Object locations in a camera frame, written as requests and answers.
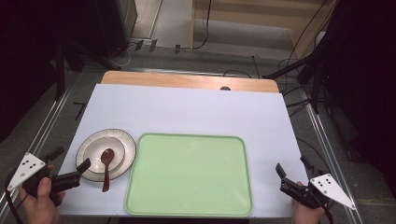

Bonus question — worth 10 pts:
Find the wooden table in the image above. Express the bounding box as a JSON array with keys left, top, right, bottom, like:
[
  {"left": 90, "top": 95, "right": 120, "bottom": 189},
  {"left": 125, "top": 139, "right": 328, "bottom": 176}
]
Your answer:
[{"left": 101, "top": 70, "right": 280, "bottom": 93}]

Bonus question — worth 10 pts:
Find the white table board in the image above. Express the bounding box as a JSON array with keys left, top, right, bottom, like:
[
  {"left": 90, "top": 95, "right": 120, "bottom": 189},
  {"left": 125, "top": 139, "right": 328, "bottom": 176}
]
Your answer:
[{"left": 57, "top": 83, "right": 309, "bottom": 218}]

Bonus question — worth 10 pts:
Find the black hanging cable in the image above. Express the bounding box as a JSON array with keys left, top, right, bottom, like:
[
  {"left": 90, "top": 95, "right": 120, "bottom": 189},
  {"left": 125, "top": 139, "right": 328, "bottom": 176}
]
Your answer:
[{"left": 191, "top": 0, "right": 213, "bottom": 51}]

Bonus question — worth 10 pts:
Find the white bowl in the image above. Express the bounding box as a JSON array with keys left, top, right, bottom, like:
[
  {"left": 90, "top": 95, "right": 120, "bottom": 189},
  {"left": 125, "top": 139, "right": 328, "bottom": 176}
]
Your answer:
[{"left": 82, "top": 136, "right": 126, "bottom": 175}]

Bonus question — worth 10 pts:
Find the wooden platform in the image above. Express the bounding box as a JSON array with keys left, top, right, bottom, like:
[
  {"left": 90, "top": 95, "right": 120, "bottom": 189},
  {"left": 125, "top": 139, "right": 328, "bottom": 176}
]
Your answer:
[{"left": 190, "top": 0, "right": 340, "bottom": 61}]

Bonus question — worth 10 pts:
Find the dark curtain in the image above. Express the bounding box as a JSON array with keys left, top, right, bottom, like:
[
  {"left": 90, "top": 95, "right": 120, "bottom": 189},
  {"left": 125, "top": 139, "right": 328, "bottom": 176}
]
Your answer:
[
  {"left": 323, "top": 0, "right": 396, "bottom": 200},
  {"left": 0, "top": 0, "right": 97, "bottom": 144}
]

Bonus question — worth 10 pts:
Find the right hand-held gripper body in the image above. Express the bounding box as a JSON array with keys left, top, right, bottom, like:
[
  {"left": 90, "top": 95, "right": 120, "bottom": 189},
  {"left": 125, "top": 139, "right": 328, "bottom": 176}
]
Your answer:
[{"left": 278, "top": 173, "right": 357, "bottom": 210}]

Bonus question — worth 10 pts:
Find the aluminium frame rail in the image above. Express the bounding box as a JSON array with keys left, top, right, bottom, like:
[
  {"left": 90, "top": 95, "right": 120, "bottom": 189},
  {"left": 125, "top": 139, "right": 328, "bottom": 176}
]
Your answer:
[
  {"left": 303, "top": 102, "right": 364, "bottom": 224},
  {"left": 0, "top": 87, "right": 72, "bottom": 220}
]

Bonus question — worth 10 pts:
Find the black cable loop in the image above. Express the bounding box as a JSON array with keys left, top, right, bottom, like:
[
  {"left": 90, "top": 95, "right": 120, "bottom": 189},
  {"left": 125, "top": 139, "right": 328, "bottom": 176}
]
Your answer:
[{"left": 222, "top": 69, "right": 253, "bottom": 79}]

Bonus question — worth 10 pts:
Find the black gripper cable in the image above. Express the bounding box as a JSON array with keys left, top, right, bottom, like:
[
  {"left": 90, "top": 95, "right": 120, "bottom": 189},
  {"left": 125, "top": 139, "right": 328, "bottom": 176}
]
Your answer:
[
  {"left": 321, "top": 203, "right": 334, "bottom": 224},
  {"left": 4, "top": 169, "right": 25, "bottom": 224}
]

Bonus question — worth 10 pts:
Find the black metal stand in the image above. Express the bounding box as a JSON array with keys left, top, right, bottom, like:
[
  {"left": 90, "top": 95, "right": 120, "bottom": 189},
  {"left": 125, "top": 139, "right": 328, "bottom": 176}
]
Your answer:
[
  {"left": 53, "top": 39, "right": 123, "bottom": 101},
  {"left": 262, "top": 51, "right": 330, "bottom": 116}
]

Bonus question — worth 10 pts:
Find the white cable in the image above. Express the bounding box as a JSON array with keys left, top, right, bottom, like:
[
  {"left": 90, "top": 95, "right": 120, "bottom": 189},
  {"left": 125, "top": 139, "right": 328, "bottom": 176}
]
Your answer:
[{"left": 115, "top": 42, "right": 138, "bottom": 68}]

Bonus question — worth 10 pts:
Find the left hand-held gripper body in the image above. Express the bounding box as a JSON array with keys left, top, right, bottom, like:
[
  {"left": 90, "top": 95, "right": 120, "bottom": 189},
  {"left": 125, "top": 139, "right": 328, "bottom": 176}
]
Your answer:
[{"left": 7, "top": 152, "right": 82, "bottom": 198}]

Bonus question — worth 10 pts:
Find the brown spoon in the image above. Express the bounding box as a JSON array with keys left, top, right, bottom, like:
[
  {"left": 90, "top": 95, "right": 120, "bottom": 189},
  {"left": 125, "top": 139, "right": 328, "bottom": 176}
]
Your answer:
[{"left": 100, "top": 147, "right": 116, "bottom": 193}]

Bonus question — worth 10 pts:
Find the person's right hand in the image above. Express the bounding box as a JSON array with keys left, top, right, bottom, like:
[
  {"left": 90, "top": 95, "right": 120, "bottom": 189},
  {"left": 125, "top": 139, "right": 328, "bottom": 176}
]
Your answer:
[{"left": 290, "top": 181, "right": 327, "bottom": 224}]

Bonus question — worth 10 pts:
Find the white plate with dark rim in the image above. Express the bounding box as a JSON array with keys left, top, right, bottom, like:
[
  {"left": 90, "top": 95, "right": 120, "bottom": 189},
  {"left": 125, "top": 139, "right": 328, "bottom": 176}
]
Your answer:
[{"left": 75, "top": 128, "right": 137, "bottom": 183}]

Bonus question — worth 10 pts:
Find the black cabinet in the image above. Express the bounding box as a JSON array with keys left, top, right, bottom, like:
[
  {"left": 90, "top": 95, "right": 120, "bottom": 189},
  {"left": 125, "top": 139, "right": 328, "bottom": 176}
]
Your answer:
[{"left": 93, "top": 0, "right": 138, "bottom": 59}]

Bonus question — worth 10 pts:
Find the light green tray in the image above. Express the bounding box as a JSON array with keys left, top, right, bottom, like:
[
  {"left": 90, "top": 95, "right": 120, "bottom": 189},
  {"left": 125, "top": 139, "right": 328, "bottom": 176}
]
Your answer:
[{"left": 124, "top": 133, "right": 254, "bottom": 217}]

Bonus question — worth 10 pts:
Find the person's left hand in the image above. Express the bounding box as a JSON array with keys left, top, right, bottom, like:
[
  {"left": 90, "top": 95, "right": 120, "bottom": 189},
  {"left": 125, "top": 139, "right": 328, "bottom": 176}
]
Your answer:
[{"left": 18, "top": 164, "right": 67, "bottom": 224}]

